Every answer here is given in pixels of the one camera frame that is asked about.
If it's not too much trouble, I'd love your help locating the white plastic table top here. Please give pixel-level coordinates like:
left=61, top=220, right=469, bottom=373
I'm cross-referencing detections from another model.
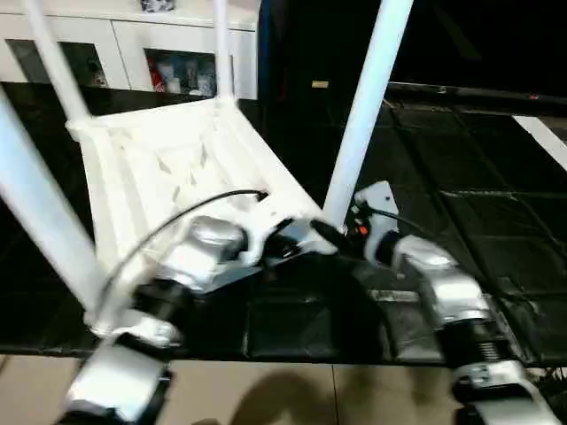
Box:
left=66, top=96, right=343, bottom=339

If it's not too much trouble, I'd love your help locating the white glass-door cabinet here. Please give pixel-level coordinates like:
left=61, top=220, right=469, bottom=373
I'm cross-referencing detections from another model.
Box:
left=0, top=0, right=261, bottom=100

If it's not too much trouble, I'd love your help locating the white plastic table leg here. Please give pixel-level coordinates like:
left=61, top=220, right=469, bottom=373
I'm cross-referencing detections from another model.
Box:
left=320, top=0, right=416, bottom=228
left=212, top=0, right=239, bottom=109
left=21, top=0, right=95, bottom=127
left=0, top=87, right=109, bottom=313

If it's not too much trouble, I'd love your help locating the black flat monitor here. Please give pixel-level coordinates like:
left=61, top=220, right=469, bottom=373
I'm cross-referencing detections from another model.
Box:
left=384, top=81, right=567, bottom=104

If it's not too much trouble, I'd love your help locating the white flat strip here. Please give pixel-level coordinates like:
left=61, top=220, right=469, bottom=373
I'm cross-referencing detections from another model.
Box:
left=514, top=115, right=567, bottom=173

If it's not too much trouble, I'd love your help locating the black mat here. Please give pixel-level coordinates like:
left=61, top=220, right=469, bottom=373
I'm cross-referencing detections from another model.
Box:
left=0, top=81, right=567, bottom=366

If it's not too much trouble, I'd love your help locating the black cabinet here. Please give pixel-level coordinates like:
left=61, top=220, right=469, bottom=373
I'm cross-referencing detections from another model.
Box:
left=255, top=0, right=567, bottom=100

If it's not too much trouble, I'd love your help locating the grey object on cabinet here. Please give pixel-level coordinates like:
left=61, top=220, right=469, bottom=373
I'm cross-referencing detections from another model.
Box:
left=139, top=0, right=177, bottom=13

